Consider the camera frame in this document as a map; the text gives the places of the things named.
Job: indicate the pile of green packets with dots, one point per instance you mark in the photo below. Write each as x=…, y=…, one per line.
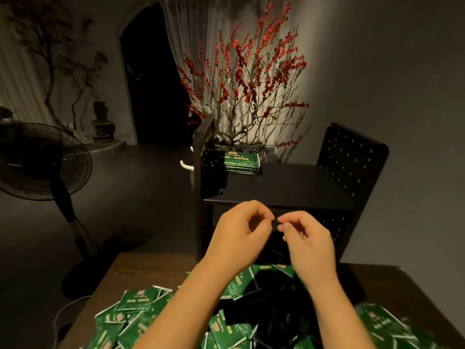
x=134, y=305

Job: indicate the white hook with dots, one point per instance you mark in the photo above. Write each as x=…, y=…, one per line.
x=186, y=165

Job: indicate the stack of packets top shelf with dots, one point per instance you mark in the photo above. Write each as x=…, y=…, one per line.
x=242, y=162

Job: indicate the white curtain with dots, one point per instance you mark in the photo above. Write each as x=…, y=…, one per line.
x=189, y=32

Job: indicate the bare branched tree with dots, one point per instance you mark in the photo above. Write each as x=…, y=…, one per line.
x=51, y=54

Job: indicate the dark vase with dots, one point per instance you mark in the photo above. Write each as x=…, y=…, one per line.
x=103, y=127

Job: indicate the person's left hand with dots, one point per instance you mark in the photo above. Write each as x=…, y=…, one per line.
x=236, y=240

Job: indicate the person's left forearm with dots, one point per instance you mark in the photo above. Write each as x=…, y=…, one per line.
x=189, y=312

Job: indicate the black metal shelf rack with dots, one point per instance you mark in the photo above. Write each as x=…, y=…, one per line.
x=290, y=185

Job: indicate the person's right hand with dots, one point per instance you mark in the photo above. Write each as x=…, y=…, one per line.
x=314, y=247

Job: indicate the black standing fan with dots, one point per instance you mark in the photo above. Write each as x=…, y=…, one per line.
x=43, y=160

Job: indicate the red berry branches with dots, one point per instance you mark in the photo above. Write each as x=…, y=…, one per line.
x=247, y=76

